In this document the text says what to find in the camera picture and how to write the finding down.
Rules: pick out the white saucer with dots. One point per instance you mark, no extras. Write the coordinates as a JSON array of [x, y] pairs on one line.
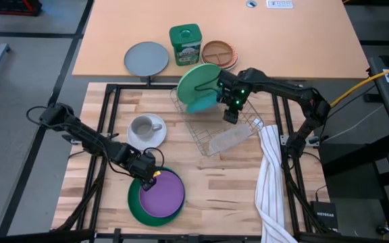
[[147, 143]]

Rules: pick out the black Netgear switch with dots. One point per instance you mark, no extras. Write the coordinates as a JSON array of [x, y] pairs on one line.
[[325, 215]]

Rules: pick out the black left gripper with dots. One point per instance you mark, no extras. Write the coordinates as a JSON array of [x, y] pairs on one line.
[[142, 165]]

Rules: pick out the red and black toolbox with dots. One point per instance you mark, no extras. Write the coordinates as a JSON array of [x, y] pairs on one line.
[[12, 6]]

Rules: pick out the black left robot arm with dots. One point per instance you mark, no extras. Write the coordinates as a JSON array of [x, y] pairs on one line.
[[86, 136]]

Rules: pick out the brown divided plate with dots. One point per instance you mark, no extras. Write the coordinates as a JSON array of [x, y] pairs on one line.
[[219, 54]]

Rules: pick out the grey plate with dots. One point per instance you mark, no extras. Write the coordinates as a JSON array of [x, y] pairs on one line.
[[146, 58]]

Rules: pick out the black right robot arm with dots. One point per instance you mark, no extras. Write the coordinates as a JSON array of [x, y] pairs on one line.
[[282, 89]]

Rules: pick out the green Cascade detergent tub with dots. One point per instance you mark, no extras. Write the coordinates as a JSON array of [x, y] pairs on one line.
[[185, 44]]

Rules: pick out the white power strip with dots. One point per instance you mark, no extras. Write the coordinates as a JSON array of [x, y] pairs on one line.
[[279, 4]]

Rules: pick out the purple plate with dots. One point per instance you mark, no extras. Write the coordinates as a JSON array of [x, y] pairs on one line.
[[162, 194]]

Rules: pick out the dark green plate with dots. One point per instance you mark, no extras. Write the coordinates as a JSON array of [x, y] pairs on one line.
[[135, 209]]

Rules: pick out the light wooden desk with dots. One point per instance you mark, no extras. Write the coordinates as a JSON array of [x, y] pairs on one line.
[[282, 40]]

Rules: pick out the light green plate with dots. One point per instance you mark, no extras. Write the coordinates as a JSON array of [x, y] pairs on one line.
[[194, 79]]

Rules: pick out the grey speckled mug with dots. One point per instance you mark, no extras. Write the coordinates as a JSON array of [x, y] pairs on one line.
[[144, 127]]

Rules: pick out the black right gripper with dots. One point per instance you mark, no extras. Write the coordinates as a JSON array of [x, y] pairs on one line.
[[233, 89]]

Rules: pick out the white striped towel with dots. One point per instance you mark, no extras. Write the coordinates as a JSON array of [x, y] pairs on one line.
[[270, 189]]

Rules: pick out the black aluminium rig frame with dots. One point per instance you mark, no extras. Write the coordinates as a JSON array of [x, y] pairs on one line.
[[130, 86]]

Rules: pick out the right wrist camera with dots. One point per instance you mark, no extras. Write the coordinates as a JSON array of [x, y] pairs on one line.
[[231, 115]]

